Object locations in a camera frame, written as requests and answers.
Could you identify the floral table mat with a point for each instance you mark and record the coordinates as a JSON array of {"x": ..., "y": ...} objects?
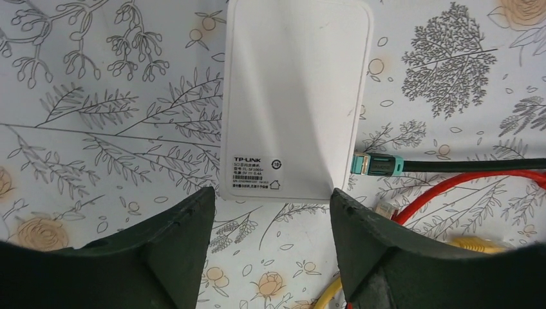
[{"x": 111, "y": 113}]

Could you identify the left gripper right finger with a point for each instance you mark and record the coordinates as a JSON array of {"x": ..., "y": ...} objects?
[{"x": 385, "y": 265}]

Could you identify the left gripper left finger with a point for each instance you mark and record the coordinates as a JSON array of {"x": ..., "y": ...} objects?
[{"x": 156, "y": 263}]

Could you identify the white small switch box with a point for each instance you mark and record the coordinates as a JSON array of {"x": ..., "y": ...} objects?
[{"x": 293, "y": 89}]

